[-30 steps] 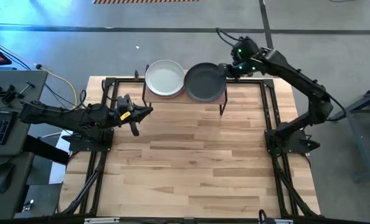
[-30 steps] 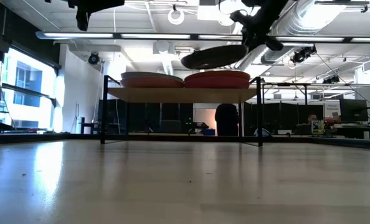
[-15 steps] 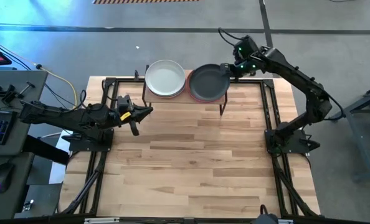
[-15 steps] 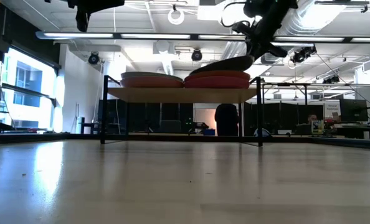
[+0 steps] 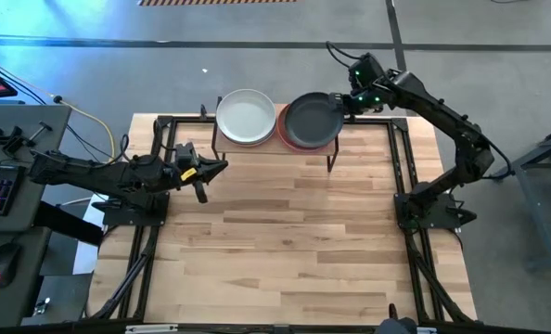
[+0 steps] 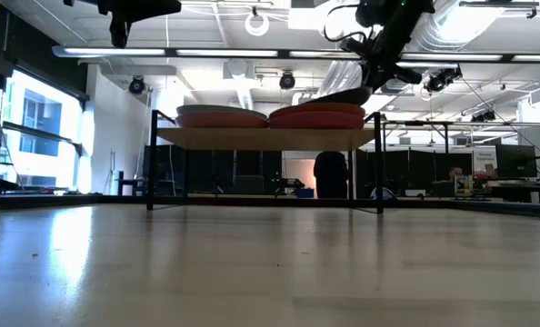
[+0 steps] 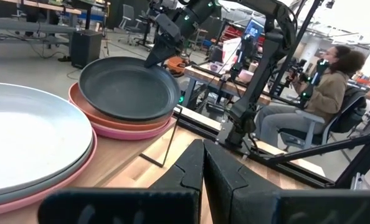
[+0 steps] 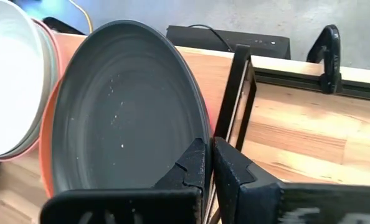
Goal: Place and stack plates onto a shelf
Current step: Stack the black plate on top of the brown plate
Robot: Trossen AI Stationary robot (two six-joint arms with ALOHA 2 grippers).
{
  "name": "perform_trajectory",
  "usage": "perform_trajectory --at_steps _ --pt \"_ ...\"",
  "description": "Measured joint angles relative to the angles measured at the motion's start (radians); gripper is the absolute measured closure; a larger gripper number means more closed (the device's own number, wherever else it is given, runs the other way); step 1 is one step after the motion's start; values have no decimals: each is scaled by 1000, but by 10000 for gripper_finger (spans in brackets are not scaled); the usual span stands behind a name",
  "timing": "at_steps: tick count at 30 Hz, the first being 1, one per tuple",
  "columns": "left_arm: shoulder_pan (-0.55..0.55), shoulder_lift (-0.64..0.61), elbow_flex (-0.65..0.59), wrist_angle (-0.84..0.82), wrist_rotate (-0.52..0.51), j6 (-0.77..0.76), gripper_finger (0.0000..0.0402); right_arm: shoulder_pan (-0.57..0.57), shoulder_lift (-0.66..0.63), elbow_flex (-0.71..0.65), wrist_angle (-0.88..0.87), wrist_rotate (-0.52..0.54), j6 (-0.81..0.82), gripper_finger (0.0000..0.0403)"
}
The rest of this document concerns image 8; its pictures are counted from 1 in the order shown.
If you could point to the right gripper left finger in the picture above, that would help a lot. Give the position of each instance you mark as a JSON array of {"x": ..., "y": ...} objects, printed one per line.
[{"x": 185, "y": 177}]

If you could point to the black dish rack frame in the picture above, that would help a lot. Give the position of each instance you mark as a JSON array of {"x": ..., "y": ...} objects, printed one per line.
[{"x": 359, "y": 90}]

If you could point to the black table clamp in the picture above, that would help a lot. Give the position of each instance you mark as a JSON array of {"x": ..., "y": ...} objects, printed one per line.
[{"x": 331, "y": 56}]

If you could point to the dark grey plate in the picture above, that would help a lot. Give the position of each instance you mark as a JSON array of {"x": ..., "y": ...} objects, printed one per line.
[{"x": 126, "y": 109}]

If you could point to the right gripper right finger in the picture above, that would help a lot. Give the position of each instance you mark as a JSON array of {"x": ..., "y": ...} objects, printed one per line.
[{"x": 241, "y": 193}]

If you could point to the light pink plate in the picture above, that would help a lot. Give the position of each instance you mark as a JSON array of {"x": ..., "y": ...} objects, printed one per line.
[{"x": 57, "y": 49}]

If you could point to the black electronics box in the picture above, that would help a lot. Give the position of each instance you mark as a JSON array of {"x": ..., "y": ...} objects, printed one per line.
[{"x": 250, "y": 46}]

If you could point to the pale grey plate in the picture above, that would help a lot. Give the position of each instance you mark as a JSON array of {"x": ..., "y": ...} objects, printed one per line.
[{"x": 7, "y": 77}]

